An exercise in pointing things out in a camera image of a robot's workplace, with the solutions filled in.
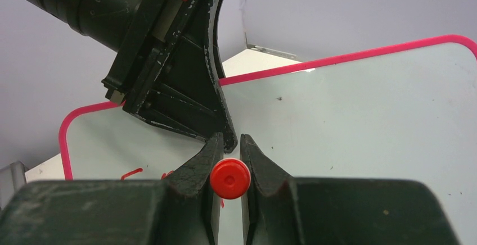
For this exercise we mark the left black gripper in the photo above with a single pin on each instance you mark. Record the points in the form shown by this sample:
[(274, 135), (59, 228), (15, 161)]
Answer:
[(168, 68)]

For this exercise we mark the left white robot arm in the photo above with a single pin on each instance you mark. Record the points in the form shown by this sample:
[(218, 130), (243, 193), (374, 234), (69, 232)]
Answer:
[(102, 20)]

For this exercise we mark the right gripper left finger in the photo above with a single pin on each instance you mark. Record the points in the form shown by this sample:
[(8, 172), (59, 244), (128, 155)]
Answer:
[(178, 209)]

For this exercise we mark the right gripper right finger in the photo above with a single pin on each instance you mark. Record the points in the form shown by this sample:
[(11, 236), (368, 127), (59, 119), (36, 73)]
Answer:
[(279, 208)]

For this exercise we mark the pink framed whiteboard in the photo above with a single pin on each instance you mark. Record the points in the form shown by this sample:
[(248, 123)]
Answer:
[(406, 111)]

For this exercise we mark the red capped whiteboard marker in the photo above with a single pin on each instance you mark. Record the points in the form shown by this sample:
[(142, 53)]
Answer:
[(230, 178)]

